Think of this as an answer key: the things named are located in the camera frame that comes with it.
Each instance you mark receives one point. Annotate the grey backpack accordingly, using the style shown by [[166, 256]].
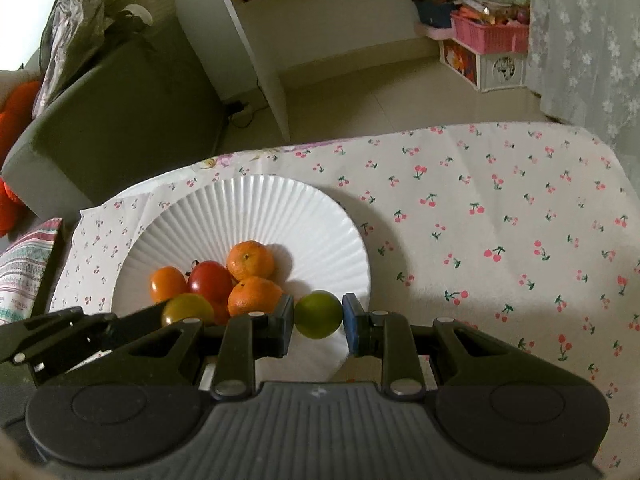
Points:
[[70, 35]]

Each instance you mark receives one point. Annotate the striped patterned cushion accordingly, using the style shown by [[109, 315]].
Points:
[[25, 270]]

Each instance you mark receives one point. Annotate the tangerine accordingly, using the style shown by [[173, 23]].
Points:
[[251, 260], [255, 297]]

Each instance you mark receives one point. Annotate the cherry-print tablecloth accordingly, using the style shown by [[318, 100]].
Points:
[[475, 210]]

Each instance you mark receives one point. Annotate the green tomato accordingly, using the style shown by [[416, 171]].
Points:
[[318, 315]]

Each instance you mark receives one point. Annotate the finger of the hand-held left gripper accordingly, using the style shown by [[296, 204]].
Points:
[[140, 322], [50, 335]]

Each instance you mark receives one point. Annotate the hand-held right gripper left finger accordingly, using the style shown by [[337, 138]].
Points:
[[284, 325]]

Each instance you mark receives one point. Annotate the yellow-green tomato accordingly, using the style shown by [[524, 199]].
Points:
[[187, 307]]

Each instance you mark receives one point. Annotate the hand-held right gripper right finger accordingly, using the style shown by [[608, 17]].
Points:
[[351, 325]]

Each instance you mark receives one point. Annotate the white ribbed plate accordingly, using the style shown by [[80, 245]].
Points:
[[250, 210]]

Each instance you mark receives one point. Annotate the white floral lace curtain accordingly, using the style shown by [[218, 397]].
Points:
[[585, 60]]

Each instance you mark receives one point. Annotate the white storage box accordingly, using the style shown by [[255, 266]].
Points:
[[505, 70]]

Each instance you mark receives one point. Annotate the red flower-shaped cushion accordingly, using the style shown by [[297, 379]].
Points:
[[15, 110]]

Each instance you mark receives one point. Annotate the red tomato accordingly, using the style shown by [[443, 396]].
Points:
[[210, 280]]

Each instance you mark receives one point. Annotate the dark blue basket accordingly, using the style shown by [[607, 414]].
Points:
[[435, 15]]

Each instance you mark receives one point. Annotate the pink plastic basket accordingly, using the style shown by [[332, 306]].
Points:
[[490, 37]]

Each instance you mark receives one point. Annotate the white shelf unit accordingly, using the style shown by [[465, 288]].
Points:
[[260, 60]]

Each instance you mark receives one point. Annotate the grey sofa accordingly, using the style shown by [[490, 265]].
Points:
[[125, 120]]

